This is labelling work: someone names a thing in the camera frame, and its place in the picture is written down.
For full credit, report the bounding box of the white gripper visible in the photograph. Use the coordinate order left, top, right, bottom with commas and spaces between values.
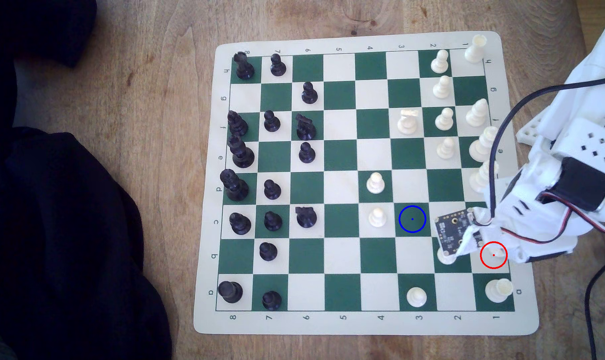
471, 157, 605, 265

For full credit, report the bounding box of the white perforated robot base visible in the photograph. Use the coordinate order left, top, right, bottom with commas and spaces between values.
515, 112, 553, 148

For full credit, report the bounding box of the white rook chess piece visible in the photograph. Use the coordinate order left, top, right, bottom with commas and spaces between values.
484, 278, 514, 304
464, 34, 487, 64

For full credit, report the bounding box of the white queen chess piece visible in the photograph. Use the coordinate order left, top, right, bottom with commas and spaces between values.
468, 159, 500, 195

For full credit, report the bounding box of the white king chess piece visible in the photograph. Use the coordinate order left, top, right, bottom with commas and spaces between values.
468, 126, 501, 163

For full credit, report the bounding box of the white bishop chess piece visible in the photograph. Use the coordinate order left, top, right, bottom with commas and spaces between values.
465, 98, 489, 128

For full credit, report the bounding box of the green white chess mat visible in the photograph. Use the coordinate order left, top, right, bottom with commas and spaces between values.
193, 31, 539, 336

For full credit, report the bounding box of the black knight chess piece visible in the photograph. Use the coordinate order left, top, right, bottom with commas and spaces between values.
295, 113, 317, 141
295, 206, 318, 229

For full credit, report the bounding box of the black bishop chess piece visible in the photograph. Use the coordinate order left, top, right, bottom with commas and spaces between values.
227, 110, 249, 137
229, 212, 252, 236

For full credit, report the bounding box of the black queen chess piece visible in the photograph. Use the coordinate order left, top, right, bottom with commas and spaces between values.
219, 168, 250, 202

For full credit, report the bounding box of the black king chess piece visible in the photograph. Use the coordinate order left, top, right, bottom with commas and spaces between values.
227, 134, 256, 169

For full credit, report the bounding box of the black rook chess piece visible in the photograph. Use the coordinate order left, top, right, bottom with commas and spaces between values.
232, 51, 255, 81
217, 281, 243, 304

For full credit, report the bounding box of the black cloth garment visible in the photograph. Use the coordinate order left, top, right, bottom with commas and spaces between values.
0, 0, 173, 360

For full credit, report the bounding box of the small black camera circuit board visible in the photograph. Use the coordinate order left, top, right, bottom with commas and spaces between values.
435, 209, 472, 253

